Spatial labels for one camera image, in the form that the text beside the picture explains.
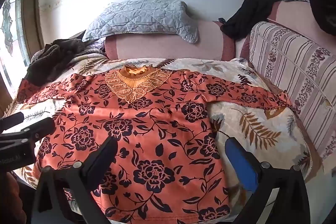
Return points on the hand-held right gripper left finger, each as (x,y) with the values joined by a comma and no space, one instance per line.
(101,158)

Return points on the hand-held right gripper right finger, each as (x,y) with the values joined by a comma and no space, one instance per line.
(241,166)

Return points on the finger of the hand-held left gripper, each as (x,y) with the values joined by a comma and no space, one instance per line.
(11,120)
(39,128)

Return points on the orange floral shirt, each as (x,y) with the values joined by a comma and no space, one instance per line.
(157,121)

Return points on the person's left forearm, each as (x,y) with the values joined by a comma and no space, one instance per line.
(9,195)

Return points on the leaf print blanket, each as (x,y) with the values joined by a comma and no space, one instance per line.
(249,119)

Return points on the dark brown fleece cloth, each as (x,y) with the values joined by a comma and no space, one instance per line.
(52,61)

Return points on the window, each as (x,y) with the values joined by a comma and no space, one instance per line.
(8,37)

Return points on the lavender striped cloth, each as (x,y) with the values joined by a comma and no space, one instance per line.
(95,45)

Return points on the striped floral cushion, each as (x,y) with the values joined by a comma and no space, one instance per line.
(296,66)

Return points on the grey quilted pillow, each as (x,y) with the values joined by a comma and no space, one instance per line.
(141,16)

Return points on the black garment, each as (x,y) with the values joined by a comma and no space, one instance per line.
(249,16)

